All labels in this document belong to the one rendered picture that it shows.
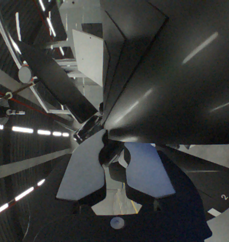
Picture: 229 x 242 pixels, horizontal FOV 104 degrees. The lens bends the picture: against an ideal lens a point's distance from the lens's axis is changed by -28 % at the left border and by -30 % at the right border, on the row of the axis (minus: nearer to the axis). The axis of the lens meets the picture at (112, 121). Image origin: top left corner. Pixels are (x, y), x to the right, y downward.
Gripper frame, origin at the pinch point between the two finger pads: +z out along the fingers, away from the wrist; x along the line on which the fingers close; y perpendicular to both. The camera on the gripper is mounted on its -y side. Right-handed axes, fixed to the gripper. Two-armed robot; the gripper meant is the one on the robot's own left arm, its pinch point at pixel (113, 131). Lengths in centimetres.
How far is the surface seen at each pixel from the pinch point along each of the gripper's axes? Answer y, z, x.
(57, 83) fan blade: -2.1, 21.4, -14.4
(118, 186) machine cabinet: 642, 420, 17
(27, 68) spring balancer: -10, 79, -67
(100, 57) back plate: -8.5, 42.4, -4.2
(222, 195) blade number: 13.9, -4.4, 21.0
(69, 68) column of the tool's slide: -4, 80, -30
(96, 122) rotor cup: 6.4, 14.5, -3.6
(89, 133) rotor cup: 7.8, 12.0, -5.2
